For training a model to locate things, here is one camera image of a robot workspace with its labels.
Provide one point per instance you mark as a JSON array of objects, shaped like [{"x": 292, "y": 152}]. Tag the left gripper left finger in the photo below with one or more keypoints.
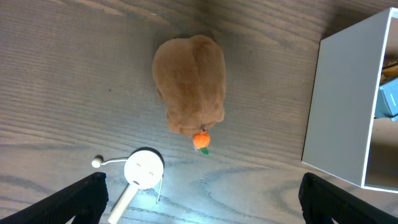
[{"x": 82, "y": 202}]

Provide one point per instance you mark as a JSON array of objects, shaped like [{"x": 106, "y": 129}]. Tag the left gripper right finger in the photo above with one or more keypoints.
[{"x": 325, "y": 203}]

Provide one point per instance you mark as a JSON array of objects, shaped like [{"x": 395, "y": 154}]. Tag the white pig rattle drum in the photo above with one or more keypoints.
[{"x": 143, "y": 169}]

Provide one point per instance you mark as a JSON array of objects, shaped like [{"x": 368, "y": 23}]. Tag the grey yellow toy truck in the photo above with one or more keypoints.
[{"x": 386, "y": 104}]

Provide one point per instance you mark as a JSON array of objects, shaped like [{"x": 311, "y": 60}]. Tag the brown plush toy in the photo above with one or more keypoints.
[{"x": 190, "y": 78}]

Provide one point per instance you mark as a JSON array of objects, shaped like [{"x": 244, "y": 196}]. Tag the white cardboard box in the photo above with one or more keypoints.
[{"x": 343, "y": 138}]

